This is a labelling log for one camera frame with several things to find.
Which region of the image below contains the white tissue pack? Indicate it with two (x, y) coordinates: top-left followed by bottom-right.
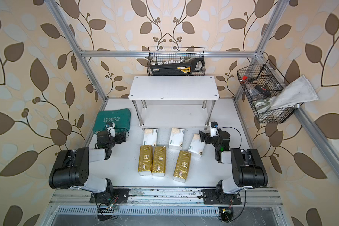
(188, 134), (205, 158)
(142, 129), (158, 146)
(169, 128), (185, 150)

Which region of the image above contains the gold tissue pack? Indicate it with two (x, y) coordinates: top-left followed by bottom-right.
(138, 145), (153, 176)
(152, 146), (167, 177)
(173, 151), (192, 183)

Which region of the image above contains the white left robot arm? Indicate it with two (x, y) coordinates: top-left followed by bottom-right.
(49, 129), (129, 205)

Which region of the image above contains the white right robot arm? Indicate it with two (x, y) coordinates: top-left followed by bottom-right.
(199, 130), (268, 204)

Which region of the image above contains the white two-tier shelf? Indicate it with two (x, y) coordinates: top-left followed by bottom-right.
(129, 76), (219, 129)

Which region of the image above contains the green plastic container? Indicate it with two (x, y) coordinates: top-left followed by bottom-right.
(93, 108), (131, 134)

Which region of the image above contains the black device in right basket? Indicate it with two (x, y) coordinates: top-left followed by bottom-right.
(255, 85), (272, 98)

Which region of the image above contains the black yellow box in basket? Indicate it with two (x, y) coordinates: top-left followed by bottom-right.
(147, 57), (206, 76)

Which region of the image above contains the small circuit board left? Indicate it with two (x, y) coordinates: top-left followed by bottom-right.
(97, 204), (118, 221)

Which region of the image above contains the round black connector right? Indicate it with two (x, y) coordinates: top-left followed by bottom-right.
(219, 208), (234, 223)

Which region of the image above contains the white cloth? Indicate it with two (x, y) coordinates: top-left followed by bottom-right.
(255, 75), (319, 113)

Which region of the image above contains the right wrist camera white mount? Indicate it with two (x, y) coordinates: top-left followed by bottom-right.
(210, 121), (218, 137)

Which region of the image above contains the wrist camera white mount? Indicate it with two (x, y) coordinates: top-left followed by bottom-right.
(210, 121), (218, 137)
(105, 122), (116, 137)

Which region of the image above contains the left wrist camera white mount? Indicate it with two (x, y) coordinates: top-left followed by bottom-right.
(105, 122), (116, 137)

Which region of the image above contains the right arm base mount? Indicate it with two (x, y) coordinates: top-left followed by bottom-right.
(201, 189), (242, 205)

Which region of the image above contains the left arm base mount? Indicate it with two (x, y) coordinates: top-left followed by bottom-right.
(89, 188), (130, 205)

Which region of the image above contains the black wire basket right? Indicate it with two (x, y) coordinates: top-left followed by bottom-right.
(237, 59), (301, 123)

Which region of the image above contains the black wire basket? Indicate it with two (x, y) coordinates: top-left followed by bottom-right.
(147, 46), (206, 76)
(237, 59), (301, 123)

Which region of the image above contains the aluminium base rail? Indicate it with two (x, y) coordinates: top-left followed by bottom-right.
(48, 186), (283, 208)

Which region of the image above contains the black wire basket back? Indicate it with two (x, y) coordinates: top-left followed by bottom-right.
(147, 46), (206, 76)

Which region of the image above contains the aluminium frame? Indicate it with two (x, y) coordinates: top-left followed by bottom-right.
(45, 1), (339, 180)

